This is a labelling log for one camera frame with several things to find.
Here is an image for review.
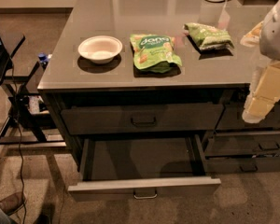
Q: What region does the grey top drawer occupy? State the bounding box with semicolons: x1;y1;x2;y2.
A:
61;103;223;134

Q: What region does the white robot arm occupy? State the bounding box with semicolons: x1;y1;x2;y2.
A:
240;0;280;123

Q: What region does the brown shoe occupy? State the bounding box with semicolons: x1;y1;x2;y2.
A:
0;192;26;216

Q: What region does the black side desk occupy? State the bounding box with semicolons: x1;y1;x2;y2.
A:
0;33;63;146

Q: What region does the green chip bag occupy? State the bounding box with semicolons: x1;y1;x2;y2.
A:
130;35;182;74

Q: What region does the dark grey drawer cabinet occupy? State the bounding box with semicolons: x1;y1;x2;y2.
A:
38;0;280;172

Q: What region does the small green snack bag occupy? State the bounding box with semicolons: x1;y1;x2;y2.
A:
184;22;234;51

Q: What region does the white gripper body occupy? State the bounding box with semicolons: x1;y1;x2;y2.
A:
242;61;280;123

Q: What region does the white bowl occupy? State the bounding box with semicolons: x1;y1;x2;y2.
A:
77;35;122;64

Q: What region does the black cable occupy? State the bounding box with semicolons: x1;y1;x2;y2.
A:
8;56;27;224

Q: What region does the blue bottle cap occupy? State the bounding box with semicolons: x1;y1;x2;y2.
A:
38;53;49;67

